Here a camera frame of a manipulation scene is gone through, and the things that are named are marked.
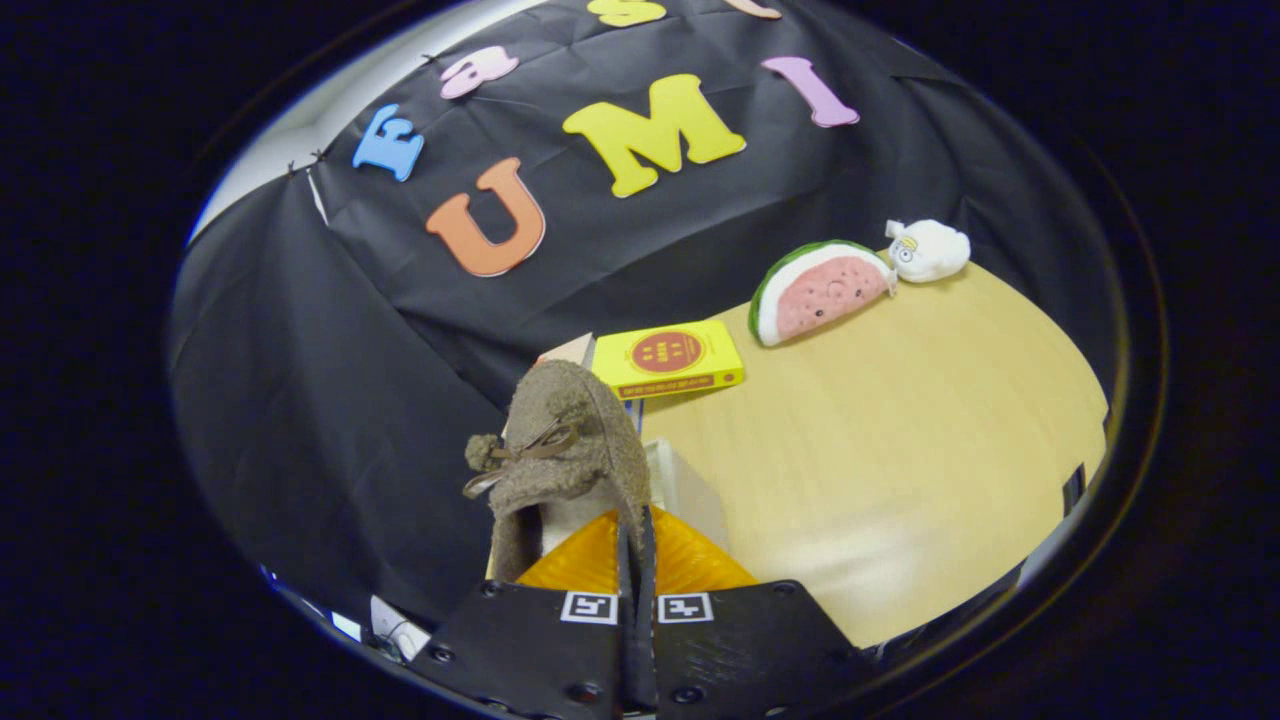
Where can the beige book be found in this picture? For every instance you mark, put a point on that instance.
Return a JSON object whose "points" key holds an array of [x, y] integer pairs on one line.
{"points": [[575, 350]]}

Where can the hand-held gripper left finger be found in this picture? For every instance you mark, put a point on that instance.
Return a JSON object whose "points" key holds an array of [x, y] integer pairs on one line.
{"points": [[530, 650]]}

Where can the black backdrop cloth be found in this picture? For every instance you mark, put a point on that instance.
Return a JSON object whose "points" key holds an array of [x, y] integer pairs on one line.
{"points": [[350, 400]]}

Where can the computer monitor screen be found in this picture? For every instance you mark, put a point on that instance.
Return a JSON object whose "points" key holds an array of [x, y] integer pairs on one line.
{"points": [[345, 626]]}

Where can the watermelon slice plush toy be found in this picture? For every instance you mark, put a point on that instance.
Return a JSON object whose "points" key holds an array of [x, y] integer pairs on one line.
{"points": [[820, 295]]}

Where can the yellow book with red circle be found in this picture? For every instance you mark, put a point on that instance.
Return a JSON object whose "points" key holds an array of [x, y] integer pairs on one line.
{"points": [[665, 355]]}

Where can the white plush toy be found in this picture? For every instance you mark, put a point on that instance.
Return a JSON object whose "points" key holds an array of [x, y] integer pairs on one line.
{"points": [[935, 250]]}

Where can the brown fuzzy moccasin shoe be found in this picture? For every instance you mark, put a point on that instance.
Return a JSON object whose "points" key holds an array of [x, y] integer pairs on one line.
{"points": [[560, 420]]}

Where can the beige fabric storage box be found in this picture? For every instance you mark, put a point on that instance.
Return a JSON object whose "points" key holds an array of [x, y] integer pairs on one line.
{"points": [[690, 495]]}

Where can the small black object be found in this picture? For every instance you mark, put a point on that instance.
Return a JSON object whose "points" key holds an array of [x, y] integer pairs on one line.
{"points": [[1072, 490]]}

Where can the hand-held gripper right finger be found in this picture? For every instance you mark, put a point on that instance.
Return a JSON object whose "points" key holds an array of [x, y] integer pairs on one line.
{"points": [[740, 650]]}

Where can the white electrical device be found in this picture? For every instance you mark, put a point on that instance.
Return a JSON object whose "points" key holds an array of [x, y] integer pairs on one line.
{"points": [[390, 620]]}

